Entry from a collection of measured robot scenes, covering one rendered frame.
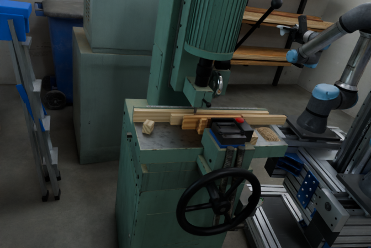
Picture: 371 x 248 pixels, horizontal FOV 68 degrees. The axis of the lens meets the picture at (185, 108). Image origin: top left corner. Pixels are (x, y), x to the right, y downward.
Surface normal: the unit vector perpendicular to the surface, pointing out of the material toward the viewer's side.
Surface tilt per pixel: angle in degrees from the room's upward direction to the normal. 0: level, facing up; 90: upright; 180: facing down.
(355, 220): 90
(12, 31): 90
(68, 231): 0
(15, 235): 0
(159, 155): 90
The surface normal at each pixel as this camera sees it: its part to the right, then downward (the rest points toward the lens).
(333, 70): -0.90, 0.04
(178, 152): 0.29, 0.48
